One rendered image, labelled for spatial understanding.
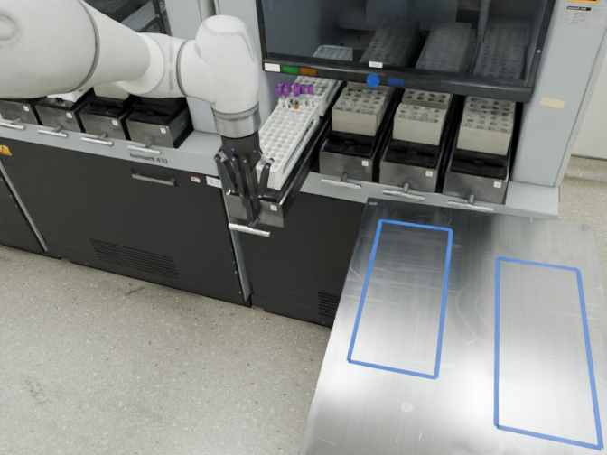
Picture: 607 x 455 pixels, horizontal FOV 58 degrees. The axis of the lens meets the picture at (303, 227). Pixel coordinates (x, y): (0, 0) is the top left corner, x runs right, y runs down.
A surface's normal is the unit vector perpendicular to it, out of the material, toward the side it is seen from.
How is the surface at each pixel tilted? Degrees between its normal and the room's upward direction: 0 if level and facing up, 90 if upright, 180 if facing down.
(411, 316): 0
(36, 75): 118
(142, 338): 0
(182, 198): 90
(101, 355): 0
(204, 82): 89
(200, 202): 90
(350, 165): 90
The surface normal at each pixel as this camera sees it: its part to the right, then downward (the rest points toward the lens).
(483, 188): -0.33, 0.66
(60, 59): 0.88, 0.45
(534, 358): -0.06, -0.73
